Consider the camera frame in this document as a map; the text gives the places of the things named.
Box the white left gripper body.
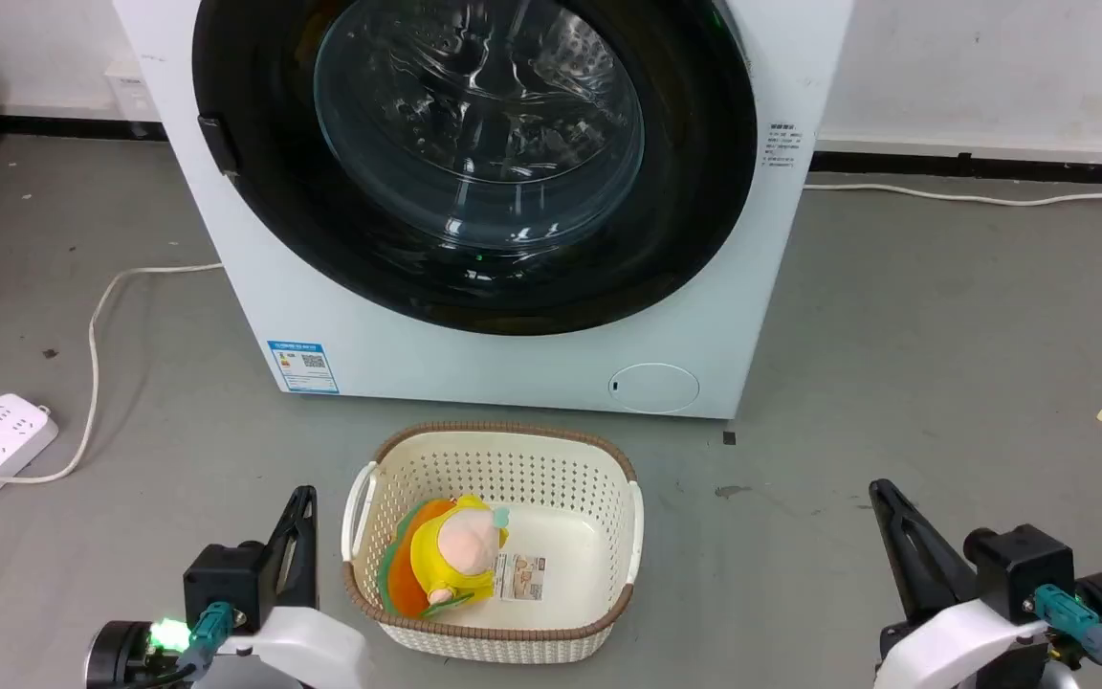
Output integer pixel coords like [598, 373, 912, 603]
[214, 605, 373, 689]

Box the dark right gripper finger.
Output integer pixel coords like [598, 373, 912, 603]
[869, 478, 980, 623]

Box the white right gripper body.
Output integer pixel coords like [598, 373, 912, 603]
[873, 597, 1051, 689]

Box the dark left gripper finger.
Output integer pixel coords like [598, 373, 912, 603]
[281, 486, 320, 612]
[263, 486, 304, 614]

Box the white washing machine body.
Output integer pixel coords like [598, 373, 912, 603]
[111, 0, 855, 420]

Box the black round washing machine door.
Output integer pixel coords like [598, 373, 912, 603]
[192, 0, 759, 336]

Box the yellow orange plush doll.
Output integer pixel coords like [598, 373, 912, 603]
[377, 494, 512, 616]

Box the blue energy label sticker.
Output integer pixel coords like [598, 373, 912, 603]
[267, 340, 340, 394]

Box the paper label in basket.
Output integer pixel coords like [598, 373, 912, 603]
[494, 552, 548, 603]

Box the cream laundry basket brown rim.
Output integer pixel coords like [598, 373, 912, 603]
[341, 422, 646, 665]

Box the round white filter cover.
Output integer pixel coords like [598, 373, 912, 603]
[608, 363, 701, 414]

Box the small text sticker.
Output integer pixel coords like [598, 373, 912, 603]
[765, 122, 804, 171]

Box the left teal plug black cable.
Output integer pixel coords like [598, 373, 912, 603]
[125, 600, 234, 689]

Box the teal plug black cable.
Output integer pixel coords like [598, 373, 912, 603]
[125, 600, 234, 689]
[1033, 584, 1102, 689]

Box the right teal plug black cable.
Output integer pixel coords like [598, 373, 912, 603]
[1033, 584, 1102, 689]

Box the white power strip cable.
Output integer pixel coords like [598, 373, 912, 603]
[0, 262, 225, 485]

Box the long white floor cable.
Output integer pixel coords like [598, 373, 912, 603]
[803, 170, 1102, 208]

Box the black door handle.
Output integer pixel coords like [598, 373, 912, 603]
[197, 115, 242, 179]

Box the white wall socket box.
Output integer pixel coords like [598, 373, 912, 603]
[105, 61, 163, 123]

